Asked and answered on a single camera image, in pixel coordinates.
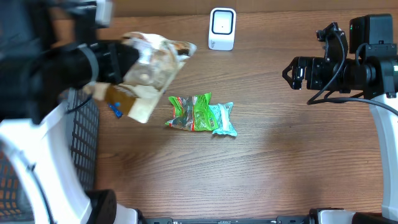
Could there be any teal snack packet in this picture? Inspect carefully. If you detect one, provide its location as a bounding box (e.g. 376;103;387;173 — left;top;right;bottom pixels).
209;102;238;137

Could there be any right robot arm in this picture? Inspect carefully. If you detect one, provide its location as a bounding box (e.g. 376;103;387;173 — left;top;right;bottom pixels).
282;14;397;223

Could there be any grey plastic mesh basket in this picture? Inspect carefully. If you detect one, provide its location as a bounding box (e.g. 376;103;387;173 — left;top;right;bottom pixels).
1;90;99;223

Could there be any blue oreo packet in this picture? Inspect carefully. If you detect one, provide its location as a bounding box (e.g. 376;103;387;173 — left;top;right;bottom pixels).
108;102;123;119

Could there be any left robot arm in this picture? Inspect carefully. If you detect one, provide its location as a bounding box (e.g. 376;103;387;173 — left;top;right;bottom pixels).
1;1;140;223

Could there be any green snack bag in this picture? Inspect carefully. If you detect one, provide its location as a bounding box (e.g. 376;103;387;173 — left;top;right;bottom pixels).
165;92;218;131

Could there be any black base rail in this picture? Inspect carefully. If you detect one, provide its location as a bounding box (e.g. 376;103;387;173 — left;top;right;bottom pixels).
136;207;365;224

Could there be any white barcode scanner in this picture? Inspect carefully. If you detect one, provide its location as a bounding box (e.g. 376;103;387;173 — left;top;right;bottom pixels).
208;7;236;51

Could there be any beige cookie snack bag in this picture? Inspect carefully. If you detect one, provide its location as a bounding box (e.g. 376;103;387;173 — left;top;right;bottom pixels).
93;32;197;123

